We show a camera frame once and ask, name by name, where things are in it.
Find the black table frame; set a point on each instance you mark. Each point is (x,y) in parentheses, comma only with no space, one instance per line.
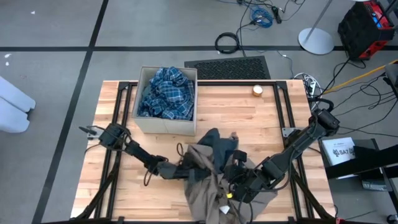
(281,85)

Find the black perforated floor mat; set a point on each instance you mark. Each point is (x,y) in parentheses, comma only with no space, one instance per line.
(227,68)

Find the black power brick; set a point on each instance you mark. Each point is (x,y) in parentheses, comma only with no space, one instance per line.
(276,14)

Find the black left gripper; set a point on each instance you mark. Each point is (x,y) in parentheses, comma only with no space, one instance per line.
(186,172)

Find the beige fabric storage box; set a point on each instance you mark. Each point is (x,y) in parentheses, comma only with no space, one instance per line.
(164,126)

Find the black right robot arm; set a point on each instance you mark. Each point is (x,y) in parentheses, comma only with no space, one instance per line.
(298,143)

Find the red and black case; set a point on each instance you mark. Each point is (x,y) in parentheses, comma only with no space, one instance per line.
(357,31)

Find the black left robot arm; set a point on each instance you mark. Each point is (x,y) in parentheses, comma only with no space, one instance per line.
(140,154)

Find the white printed box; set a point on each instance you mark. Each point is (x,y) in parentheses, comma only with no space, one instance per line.
(337,151)

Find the brown tape roll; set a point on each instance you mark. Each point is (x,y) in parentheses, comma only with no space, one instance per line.
(257,90)

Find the yellow pole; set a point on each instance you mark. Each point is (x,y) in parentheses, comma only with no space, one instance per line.
(357,77)

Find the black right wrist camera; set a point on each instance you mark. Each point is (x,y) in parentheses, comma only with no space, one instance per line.
(240,156)

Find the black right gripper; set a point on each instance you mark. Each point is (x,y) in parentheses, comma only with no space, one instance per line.
(245,183)

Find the blue plaid shirt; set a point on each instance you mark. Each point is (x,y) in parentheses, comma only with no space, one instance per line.
(168,93)

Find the white power strip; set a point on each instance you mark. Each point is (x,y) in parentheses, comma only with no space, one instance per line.
(308,82)

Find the grey round lamp stand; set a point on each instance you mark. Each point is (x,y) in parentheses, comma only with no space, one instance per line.
(317,42)

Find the khaki trousers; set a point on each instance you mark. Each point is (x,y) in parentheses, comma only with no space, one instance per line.
(205,193)

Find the white foam object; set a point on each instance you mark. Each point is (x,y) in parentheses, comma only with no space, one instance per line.
(12,105)

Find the black shelf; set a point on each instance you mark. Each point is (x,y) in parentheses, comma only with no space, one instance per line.
(367,160)

